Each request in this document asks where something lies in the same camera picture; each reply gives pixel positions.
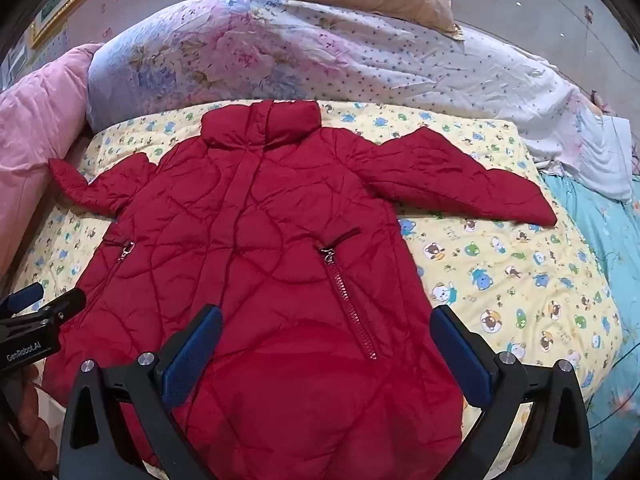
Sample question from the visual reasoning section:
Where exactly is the red quilted puffer jacket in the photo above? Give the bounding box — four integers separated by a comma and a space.
42, 101, 556, 479

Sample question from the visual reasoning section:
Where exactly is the person's left hand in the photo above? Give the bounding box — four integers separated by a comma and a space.
17, 365, 58, 471

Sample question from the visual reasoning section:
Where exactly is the yellow cartoon bear bedsheet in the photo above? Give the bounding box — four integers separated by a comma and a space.
11, 101, 622, 393

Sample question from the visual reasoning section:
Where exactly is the pink padded quilt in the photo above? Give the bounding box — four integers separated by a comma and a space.
0, 44, 101, 274

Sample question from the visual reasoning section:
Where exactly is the light blue floral sheet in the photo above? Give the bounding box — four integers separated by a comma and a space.
544, 176, 639, 479

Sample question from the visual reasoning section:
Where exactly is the floral white blue quilt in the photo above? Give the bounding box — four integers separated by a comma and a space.
87, 0, 634, 202

